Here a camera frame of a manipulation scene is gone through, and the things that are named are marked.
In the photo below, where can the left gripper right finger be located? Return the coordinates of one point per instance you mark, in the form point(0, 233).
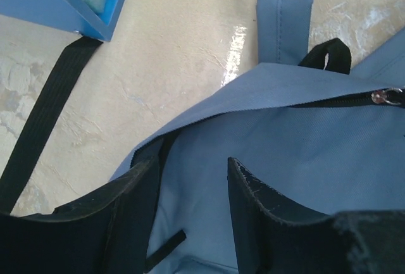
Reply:
point(274, 234)

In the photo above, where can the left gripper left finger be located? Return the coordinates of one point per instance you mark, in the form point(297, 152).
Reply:
point(105, 231)

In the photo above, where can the blue student backpack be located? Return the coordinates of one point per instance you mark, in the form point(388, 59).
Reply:
point(324, 133)

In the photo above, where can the blue shelf unit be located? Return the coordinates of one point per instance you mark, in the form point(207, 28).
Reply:
point(67, 15)

